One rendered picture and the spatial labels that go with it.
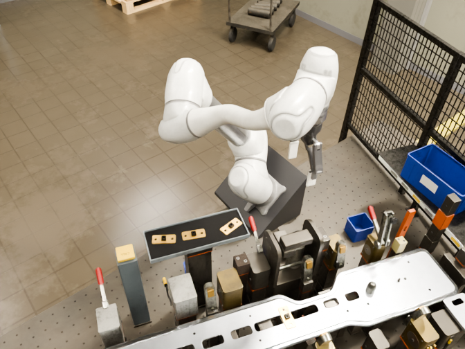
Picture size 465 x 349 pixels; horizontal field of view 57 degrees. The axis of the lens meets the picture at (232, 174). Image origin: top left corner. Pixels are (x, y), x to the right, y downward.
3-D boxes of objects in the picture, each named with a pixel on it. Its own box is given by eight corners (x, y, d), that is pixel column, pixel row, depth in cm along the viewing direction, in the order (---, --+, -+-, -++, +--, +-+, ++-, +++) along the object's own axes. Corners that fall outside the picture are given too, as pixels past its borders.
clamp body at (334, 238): (318, 304, 188) (333, 253, 162) (307, 283, 195) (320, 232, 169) (331, 300, 189) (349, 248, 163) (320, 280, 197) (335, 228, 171)
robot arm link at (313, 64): (302, 86, 125) (285, 109, 117) (309, 37, 115) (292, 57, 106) (337, 96, 122) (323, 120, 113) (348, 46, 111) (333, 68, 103)
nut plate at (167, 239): (151, 244, 152) (151, 242, 151) (152, 235, 155) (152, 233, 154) (175, 243, 152) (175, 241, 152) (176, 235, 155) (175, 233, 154)
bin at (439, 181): (450, 217, 181) (462, 197, 172) (398, 174, 201) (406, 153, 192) (476, 204, 187) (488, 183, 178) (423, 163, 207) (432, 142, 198)
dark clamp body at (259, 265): (248, 325, 179) (253, 274, 153) (239, 301, 188) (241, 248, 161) (263, 320, 181) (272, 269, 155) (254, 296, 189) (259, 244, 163)
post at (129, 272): (133, 327, 177) (116, 266, 147) (131, 311, 182) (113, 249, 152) (151, 322, 179) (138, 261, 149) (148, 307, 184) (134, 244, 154)
